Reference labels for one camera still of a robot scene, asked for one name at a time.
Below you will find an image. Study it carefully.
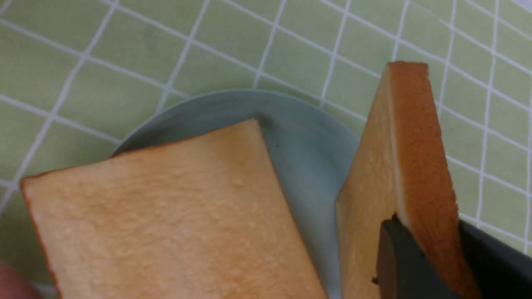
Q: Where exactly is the pink peach with leaf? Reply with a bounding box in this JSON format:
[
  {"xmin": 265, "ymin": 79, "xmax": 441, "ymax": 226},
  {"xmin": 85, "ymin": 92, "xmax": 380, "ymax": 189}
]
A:
[{"xmin": 0, "ymin": 260, "xmax": 42, "ymax": 299}]

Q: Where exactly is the light blue plate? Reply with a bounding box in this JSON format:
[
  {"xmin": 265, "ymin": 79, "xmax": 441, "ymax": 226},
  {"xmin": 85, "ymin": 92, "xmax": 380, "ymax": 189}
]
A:
[{"xmin": 113, "ymin": 89, "xmax": 360, "ymax": 299}]

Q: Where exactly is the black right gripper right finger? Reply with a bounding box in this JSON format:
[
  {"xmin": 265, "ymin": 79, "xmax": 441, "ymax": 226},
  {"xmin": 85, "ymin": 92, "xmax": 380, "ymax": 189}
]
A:
[{"xmin": 460, "ymin": 221, "xmax": 532, "ymax": 299}]

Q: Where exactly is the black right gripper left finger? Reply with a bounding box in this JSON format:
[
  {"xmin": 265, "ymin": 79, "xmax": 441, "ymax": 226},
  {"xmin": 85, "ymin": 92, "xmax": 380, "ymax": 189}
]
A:
[{"xmin": 376, "ymin": 214, "xmax": 459, "ymax": 299}]

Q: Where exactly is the toast slice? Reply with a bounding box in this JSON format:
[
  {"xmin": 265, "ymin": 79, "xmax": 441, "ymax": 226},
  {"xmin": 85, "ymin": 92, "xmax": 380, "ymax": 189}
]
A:
[
  {"xmin": 20, "ymin": 119, "xmax": 327, "ymax": 299},
  {"xmin": 335, "ymin": 61, "xmax": 481, "ymax": 299}
]

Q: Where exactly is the green checkered tablecloth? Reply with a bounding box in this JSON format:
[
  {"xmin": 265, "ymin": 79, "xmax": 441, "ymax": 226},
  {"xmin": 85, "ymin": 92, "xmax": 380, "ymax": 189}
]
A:
[{"xmin": 0, "ymin": 0, "xmax": 532, "ymax": 299}]

